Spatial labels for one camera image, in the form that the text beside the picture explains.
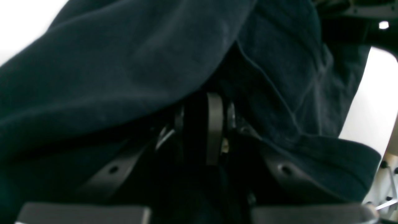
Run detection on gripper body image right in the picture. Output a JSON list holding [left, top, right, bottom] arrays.
[[314, 0, 398, 57]]

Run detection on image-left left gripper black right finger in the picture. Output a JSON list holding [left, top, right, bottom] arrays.
[[205, 93, 378, 224]]

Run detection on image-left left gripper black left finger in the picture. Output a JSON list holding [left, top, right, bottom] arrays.
[[16, 106, 185, 224]]

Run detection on black t-shirt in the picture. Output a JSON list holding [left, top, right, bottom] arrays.
[[1, 0, 381, 224]]

